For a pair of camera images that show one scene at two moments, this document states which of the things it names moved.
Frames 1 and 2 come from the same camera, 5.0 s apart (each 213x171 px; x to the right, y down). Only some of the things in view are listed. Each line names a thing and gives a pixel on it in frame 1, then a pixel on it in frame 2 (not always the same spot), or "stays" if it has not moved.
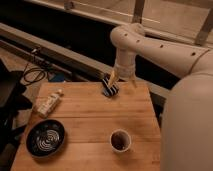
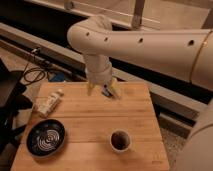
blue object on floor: (58, 77) stays
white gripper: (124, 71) -> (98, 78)
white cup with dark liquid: (120, 140) stays
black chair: (13, 100) stays
